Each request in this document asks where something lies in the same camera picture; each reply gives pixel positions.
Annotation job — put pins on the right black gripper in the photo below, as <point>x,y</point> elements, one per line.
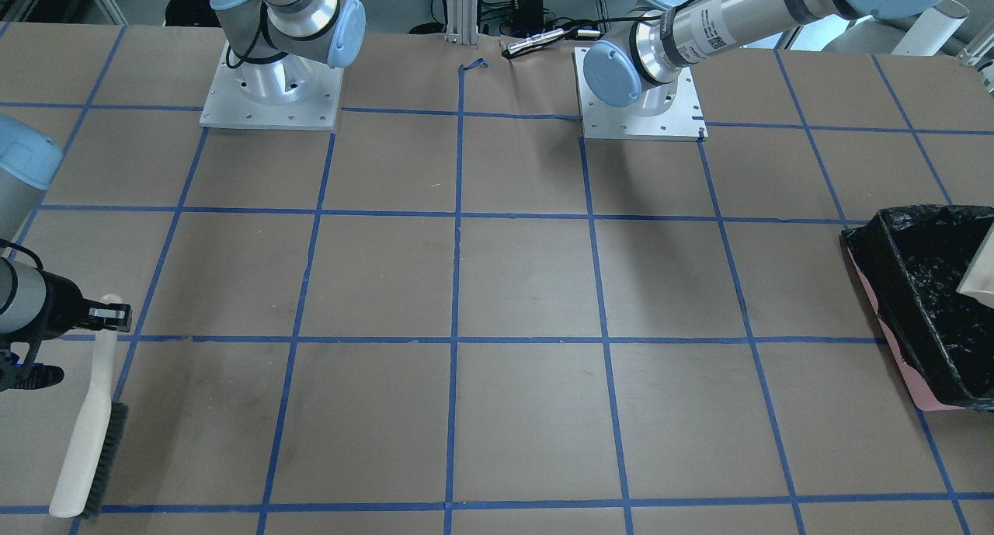
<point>64,308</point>

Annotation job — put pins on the white hand brush black bristles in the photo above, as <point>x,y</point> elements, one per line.
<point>96,436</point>

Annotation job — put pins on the beige plastic dustpan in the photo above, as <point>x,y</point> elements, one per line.
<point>977,282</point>

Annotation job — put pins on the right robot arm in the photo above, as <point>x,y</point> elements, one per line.
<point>257,31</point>

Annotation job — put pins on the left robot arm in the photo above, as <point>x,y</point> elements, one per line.
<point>659,38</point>

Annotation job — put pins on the black lined trash bin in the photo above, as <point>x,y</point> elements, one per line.
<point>911,261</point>

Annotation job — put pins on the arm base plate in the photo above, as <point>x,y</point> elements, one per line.
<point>667,113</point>
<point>289,94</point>

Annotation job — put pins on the aluminium frame post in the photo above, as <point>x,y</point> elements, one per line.
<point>461,24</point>

